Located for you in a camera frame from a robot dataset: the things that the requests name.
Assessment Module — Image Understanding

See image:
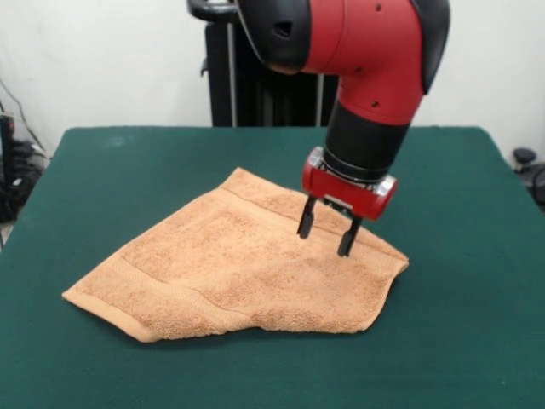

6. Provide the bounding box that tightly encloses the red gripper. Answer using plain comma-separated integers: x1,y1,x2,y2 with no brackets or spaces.
296,146,399,259

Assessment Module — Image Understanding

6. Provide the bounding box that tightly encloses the peach terry towel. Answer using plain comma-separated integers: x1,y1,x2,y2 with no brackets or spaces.
60,166,410,343

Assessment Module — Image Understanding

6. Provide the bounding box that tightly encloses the dark green table cloth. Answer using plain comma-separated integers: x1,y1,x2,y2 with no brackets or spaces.
0,125,545,409

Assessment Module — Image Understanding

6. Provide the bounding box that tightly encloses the black office chair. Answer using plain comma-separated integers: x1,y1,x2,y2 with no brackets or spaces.
512,147,545,214

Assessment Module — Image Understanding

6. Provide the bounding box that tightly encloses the black bag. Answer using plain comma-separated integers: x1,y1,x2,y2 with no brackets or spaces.
0,173,33,223

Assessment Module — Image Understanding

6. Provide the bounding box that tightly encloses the black box with red mark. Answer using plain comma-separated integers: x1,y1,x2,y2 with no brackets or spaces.
0,113,17,188

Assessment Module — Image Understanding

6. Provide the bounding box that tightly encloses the black robot pedestal with handle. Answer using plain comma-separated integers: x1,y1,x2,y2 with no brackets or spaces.
186,0,341,128

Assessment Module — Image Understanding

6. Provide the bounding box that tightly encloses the black cable bundle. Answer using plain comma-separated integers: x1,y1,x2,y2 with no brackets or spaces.
10,139,49,172

